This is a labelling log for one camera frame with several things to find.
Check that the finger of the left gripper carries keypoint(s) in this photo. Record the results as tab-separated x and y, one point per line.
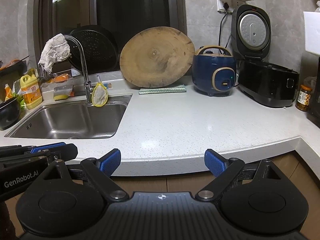
65	153
37	149

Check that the black open rice cooker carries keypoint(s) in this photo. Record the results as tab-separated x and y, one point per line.
266	83

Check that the dark window frame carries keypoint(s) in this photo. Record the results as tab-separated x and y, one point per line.
123	18

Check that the white foam box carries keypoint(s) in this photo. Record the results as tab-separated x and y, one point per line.
312	32

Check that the green white striped cloth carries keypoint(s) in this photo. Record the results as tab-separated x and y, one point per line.
172	89

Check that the chrome kitchen faucet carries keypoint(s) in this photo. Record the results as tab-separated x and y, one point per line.
87	82

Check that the stainless steel sink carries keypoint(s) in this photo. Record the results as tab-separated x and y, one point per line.
73	120

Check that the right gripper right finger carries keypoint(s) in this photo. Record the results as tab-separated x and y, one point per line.
225	171

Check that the white rag on faucet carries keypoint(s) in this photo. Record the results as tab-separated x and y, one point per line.
55	50

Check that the yellow green sponge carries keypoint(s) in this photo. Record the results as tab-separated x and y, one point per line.
63	92

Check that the small orange bottle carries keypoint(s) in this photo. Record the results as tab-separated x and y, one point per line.
8	92

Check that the black microwave oven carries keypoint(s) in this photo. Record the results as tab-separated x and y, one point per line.
314	108

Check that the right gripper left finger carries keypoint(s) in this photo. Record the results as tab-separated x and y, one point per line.
99	172

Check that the yellow detergent bottle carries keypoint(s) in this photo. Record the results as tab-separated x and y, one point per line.
31	91

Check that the glass jar of sauce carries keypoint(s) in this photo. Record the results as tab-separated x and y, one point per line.
303	100

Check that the black bowl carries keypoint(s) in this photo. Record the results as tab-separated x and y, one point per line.
10	111

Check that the round wooden cutting board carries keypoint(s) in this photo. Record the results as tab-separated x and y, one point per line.
156	57

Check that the black round pan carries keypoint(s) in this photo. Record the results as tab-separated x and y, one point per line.
100	48

